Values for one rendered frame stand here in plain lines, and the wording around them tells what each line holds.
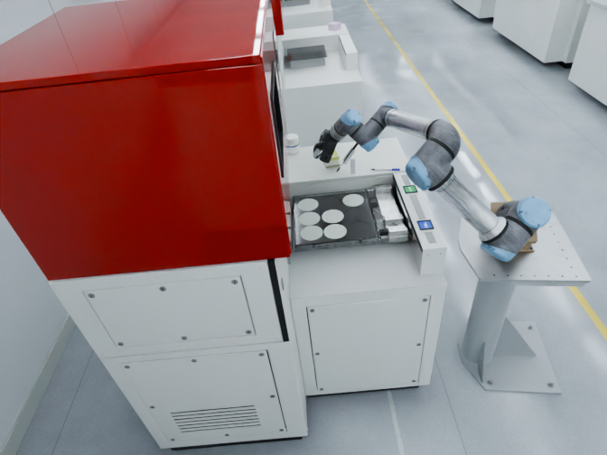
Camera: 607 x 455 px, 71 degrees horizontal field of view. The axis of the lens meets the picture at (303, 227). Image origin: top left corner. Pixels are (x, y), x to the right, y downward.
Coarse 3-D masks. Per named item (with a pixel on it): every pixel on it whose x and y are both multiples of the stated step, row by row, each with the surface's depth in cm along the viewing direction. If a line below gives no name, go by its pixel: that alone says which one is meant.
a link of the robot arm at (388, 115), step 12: (384, 108) 178; (396, 108) 178; (384, 120) 176; (396, 120) 170; (408, 120) 164; (420, 120) 160; (432, 120) 157; (444, 120) 153; (408, 132) 166; (420, 132) 158; (432, 132) 151; (444, 132) 146; (456, 132) 148; (456, 144) 146
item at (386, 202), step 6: (390, 192) 207; (378, 198) 205; (384, 198) 204; (390, 198) 204; (378, 204) 201; (384, 204) 201; (390, 204) 200; (396, 204) 200; (384, 210) 197; (390, 210) 196; (396, 210) 196; (384, 222) 191; (390, 240) 183; (396, 240) 183; (402, 240) 183
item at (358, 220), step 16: (352, 192) 207; (320, 208) 200; (336, 208) 198; (352, 208) 197; (368, 208) 196; (320, 224) 190; (352, 224) 188; (368, 224) 187; (304, 240) 183; (320, 240) 182; (336, 240) 181
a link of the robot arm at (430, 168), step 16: (432, 144) 146; (416, 160) 146; (432, 160) 145; (448, 160) 146; (416, 176) 147; (432, 176) 146; (448, 176) 146; (448, 192) 149; (464, 192) 149; (464, 208) 151; (480, 208) 151; (480, 224) 153; (496, 224) 153; (512, 224) 154; (496, 240) 153; (512, 240) 153; (496, 256) 159; (512, 256) 155
